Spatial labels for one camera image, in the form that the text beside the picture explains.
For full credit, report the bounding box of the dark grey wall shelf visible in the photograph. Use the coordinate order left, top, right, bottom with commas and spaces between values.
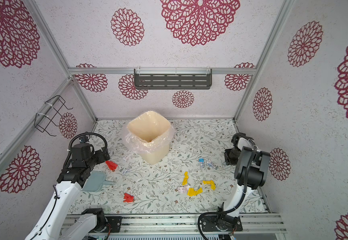
133, 69, 213, 90

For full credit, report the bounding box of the yellow paper scrap tall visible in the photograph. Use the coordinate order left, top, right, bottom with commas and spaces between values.
182, 172, 189, 186

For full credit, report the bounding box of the cream trash bin with liner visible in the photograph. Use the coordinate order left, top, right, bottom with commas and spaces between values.
121, 111, 176, 165

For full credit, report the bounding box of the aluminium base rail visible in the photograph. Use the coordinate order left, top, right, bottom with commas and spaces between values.
105, 213, 287, 235

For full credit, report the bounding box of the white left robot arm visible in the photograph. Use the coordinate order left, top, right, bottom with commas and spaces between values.
26, 132, 110, 240

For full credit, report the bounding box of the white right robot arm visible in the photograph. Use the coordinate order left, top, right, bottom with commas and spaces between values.
216, 133, 270, 231

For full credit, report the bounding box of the pink study paper scrap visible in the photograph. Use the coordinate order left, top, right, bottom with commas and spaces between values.
177, 185, 191, 194

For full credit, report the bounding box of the red paper scrap lower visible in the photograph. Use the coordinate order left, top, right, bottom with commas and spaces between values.
123, 193, 134, 203

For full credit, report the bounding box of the red paper scrap upper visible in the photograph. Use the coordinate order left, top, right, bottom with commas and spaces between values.
105, 161, 118, 172

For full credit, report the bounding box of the yellow paper scrap lower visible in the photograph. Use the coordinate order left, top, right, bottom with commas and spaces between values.
187, 188, 203, 197

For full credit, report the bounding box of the yellow paper scrap right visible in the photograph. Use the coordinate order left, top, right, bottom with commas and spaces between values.
203, 180, 216, 191

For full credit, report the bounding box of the grey-green plastic dustpan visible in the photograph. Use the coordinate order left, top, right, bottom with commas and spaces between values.
82, 171, 115, 192

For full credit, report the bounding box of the blue paper scrap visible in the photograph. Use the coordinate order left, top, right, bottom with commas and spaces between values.
199, 158, 216, 169

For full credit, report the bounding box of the black wire wall basket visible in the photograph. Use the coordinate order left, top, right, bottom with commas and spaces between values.
33, 95, 73, 137

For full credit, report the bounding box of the red paper scrap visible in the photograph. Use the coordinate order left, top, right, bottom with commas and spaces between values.
123, 193, 134, 203
105, 161, 118, 172

